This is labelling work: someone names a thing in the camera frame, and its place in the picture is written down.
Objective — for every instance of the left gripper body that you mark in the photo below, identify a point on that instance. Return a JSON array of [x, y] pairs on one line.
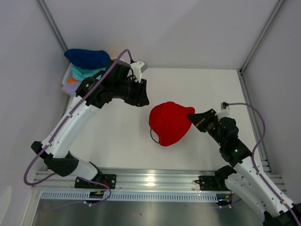
[[130, 95]]

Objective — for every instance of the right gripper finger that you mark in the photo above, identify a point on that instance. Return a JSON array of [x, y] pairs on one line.
[[203, 118], [201, 126]]

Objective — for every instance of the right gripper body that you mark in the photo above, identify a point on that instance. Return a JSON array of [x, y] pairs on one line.
[[213, 123]]

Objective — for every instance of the red hat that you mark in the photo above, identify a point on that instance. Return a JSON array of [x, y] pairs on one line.
[[170, 122]]

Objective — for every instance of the teal hat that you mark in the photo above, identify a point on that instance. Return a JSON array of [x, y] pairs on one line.
[[80, 74]]

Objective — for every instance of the blue hat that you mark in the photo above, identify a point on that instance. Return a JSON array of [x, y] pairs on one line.
[[87, 59]]

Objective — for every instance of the lavender hat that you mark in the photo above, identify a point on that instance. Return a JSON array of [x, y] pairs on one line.
[[70, 88]]

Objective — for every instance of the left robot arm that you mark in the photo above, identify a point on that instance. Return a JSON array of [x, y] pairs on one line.
[[119, 80]]

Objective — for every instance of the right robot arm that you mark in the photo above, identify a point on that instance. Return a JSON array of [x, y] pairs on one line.
[[243, 175]]

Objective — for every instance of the orange hat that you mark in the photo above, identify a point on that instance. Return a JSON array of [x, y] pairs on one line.
[[72, 80]]

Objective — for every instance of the white plastic basket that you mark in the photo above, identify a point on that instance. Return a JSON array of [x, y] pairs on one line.
[[67, 75]]

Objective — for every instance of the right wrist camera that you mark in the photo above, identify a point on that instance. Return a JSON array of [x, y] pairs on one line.
[[225, 110]]

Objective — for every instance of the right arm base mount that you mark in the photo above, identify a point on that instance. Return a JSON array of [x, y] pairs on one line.
[[209, 183]]

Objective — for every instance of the aluminium mounting rail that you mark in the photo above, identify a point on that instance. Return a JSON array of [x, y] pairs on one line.
[[142, 180]]

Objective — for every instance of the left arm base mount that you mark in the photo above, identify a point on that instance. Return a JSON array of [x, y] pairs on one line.
[[97, 183]]

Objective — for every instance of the left corner frame profile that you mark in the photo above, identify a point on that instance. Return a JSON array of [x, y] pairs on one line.
[[52, 24]]

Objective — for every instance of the corner frame profile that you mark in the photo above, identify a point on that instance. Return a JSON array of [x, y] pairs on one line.
[[52, 24], [275, 13]]

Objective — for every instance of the white slotted cable duct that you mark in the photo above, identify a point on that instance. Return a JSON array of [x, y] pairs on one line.
[[134, 196]]

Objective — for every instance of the right corner frame profile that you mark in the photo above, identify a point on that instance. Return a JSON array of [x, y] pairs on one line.
[[275, 13]]

